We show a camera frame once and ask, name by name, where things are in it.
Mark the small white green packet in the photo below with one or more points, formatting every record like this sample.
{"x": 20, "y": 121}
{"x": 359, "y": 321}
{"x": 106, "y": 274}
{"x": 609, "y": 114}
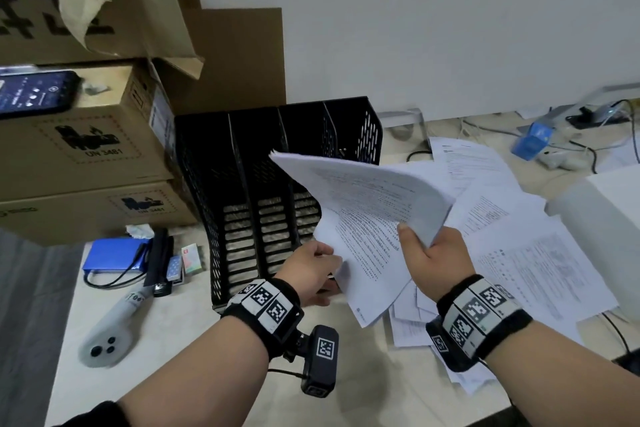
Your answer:
{"x": 191, "y": 259}

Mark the black power strip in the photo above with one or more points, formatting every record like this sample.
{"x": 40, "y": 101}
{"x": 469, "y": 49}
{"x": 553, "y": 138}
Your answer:
{"x": 580, "y": 120}

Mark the small blue white packet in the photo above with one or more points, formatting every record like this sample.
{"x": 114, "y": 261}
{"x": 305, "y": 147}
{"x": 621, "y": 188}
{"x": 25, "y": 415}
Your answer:
{"x": 175, "y": 269}

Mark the black smartphone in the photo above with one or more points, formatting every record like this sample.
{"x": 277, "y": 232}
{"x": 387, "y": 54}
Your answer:
{"x": 35, "y": 94}

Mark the white handheld controller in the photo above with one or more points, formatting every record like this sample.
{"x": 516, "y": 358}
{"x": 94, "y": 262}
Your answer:
{"x": 110, "y": 336}

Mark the person's black sleeve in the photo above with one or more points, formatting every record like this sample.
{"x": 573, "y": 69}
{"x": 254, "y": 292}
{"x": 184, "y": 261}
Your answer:
{"x": 95, "y": 416}

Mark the large lettered cardboard box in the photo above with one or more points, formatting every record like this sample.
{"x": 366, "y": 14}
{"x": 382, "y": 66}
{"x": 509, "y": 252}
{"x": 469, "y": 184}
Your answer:
{"x": 130, "y": 1}

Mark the grey metal bracket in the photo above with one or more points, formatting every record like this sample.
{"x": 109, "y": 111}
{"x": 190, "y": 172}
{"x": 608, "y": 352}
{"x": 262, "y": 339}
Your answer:
{"x": 417, "y": 121}
{"x": 550, "y": 116}

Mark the small blue box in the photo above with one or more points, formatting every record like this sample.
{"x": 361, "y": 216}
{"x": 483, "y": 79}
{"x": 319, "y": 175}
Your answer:
{"x": 532, "y": 141}

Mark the black stapler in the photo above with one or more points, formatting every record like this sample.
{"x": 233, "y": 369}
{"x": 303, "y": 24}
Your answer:
{"x": 160, "y": 261}

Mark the blue power bank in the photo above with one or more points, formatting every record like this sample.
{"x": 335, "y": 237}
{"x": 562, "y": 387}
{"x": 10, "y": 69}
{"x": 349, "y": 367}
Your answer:
{"x": 112, "y": 254}

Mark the person's right hand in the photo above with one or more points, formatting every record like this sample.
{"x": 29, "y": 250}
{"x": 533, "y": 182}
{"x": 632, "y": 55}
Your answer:
{"x": 440, "y": 266}

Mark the flat cardboard box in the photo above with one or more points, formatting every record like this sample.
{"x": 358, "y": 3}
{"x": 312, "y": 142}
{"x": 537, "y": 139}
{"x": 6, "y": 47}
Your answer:
{"x": 75, "y": 216}

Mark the person's left hand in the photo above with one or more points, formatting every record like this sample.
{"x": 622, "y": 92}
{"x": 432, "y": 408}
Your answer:
{"x": 310, "y": 271}

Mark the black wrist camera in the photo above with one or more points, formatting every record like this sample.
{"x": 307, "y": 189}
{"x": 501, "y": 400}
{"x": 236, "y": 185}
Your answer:
{"x": 440, "y": 344}
{"x": 320, "y": 366}

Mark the black mesh file organizer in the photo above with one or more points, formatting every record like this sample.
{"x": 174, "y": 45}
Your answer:
{"x": 225, "y": 166}

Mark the person's left forearm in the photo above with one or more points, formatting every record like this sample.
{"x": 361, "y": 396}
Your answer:
{"x": 200, "y": 381}

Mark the pile of printed papers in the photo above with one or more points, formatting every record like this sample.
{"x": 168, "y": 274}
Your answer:
{"x": 525, "y": 251}

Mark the grey plug adapter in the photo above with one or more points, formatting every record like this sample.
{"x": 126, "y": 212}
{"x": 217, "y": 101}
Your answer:
{"x": 602, "y": 114}

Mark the crumpled white tissue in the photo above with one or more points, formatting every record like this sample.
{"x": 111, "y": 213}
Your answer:
{"x": 140, "y": 231}
{"x": 95, "y": 89}

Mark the black marker wristband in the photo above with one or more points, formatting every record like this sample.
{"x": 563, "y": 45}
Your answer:
{"x": 480, "y": 316}
{"x": 265, "y": 311}

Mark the white box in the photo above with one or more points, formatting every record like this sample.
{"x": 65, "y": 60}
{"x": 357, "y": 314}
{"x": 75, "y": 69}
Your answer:
{"x": 610, "y": 231}

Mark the white handheld device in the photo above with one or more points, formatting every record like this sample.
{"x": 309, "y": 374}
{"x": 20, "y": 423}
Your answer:
{"x": 562, "y": 160}

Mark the printed paper bundle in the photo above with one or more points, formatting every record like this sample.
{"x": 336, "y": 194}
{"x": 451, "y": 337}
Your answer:
{"x": 370, "y": 201}

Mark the person's right forearm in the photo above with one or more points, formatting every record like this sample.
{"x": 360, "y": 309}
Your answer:
{"x": 560, "y": 381}

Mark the brown cardboard sheet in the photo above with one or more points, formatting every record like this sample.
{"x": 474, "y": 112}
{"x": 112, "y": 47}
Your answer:
{"x": 240, "y": 61}

